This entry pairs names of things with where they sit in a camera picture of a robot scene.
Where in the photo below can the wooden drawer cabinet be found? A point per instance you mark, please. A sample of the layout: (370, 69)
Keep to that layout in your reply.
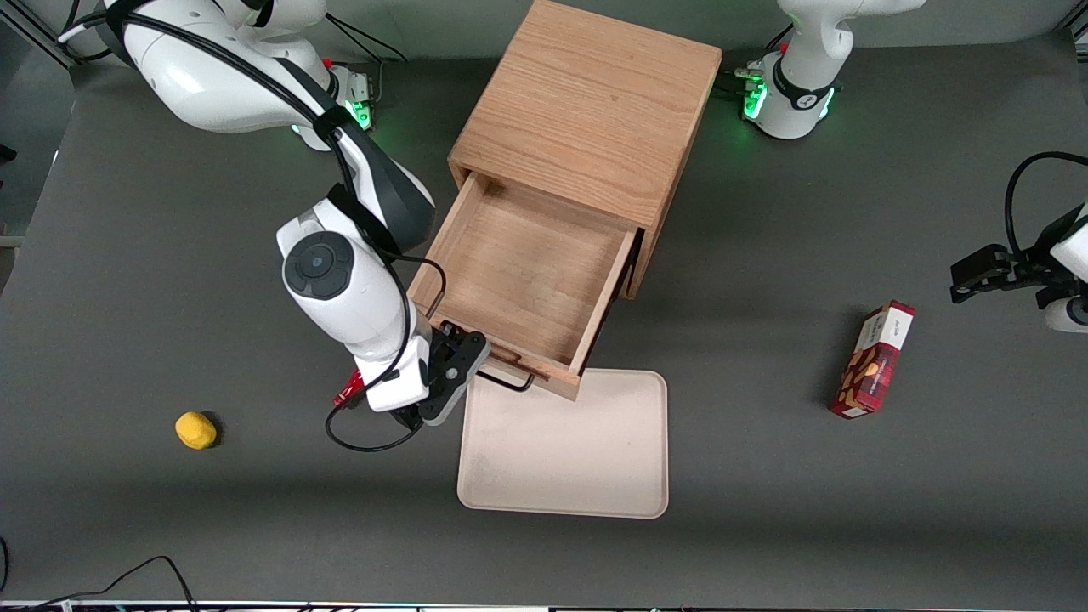
(595, 93)

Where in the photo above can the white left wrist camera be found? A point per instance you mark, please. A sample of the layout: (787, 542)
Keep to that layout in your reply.
(1067, 313)

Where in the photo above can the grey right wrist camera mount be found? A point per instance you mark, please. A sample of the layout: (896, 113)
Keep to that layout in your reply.
(442, 408)

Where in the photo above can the beige plastic tray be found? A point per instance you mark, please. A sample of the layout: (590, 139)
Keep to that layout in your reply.
(561, 459)

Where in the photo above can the red cola bottle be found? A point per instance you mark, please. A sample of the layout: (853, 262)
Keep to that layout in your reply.
(348, 393)

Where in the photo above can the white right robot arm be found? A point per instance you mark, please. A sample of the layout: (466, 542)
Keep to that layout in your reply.
(212, 85)

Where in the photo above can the yellow lemon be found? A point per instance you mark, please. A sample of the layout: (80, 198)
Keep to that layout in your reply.
(195, 430)

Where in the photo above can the red cookie box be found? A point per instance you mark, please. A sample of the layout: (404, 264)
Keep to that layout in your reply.
(875, 365)

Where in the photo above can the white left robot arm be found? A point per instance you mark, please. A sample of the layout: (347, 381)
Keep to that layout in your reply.
(803, 85)

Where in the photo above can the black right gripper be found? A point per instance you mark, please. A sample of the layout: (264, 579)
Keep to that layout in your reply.
(442, 353)

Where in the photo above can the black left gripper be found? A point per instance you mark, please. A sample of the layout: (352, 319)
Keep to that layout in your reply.
(1027, 265)

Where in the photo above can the wooden drawer with wide front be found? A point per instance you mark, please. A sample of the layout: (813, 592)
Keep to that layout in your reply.
(527, 272)

